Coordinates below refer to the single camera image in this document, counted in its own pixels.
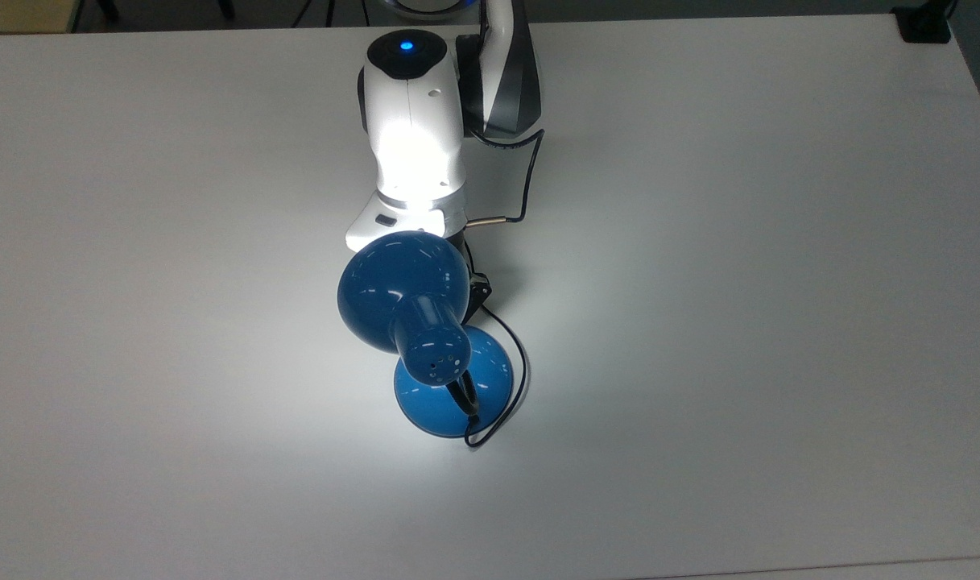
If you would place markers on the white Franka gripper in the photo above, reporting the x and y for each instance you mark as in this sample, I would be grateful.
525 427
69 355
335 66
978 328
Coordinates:
377 224

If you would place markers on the blue gooseneck desk lamp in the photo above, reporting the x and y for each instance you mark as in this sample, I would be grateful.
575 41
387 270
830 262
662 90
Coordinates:
405 298

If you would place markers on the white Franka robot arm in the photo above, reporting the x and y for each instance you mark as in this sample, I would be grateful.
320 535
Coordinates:
413 121

